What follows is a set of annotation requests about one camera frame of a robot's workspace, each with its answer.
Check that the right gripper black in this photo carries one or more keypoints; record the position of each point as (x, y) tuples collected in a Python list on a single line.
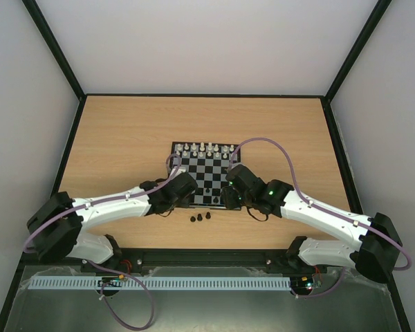
[(230, 198)]

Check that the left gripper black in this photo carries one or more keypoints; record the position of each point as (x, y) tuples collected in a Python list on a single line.
[(185, 203)]

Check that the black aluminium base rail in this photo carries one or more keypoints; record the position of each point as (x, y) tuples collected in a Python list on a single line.
[(141, 260)]

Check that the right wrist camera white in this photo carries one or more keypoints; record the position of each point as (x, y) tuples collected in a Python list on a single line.
[(232, 162)]

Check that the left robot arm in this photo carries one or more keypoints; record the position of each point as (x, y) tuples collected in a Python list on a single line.
[(60, 228)]

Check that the black and silver chessboard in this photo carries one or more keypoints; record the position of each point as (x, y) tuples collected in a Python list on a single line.
[(208, 173)]

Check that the black cage frame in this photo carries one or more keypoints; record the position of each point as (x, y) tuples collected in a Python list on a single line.
[(374, 18)]

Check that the light blue cable duct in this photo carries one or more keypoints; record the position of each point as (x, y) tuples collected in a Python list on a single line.
[(161, 283)]

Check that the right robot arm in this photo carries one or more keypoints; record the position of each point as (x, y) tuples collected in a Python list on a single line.
[(368, 244)]

